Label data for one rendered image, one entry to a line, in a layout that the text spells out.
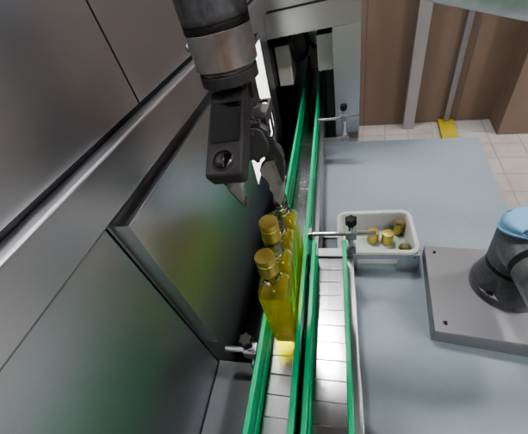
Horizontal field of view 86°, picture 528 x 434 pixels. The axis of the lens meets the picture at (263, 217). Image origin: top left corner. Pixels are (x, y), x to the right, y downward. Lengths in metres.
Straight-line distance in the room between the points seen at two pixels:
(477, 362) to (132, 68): 0.90
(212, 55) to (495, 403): 0.83
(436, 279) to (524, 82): 2.27
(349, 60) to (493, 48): 1.86
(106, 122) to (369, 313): 0.75
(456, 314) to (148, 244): 0.71
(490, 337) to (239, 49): 0.77
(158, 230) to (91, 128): 0.15
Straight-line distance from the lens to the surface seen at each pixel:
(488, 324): 0.87
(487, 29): 3.07
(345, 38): 1.39
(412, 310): 0.90
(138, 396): 0.49
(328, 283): 0.77
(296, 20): 1.38
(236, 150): 0.33
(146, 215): 0.41
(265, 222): 0.49
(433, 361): 0.85
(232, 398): 0.70
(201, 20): 0.35
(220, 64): 0.35
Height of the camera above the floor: 1.53
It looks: 43 degrees down
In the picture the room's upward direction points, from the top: 16 degrees counter-clockwise
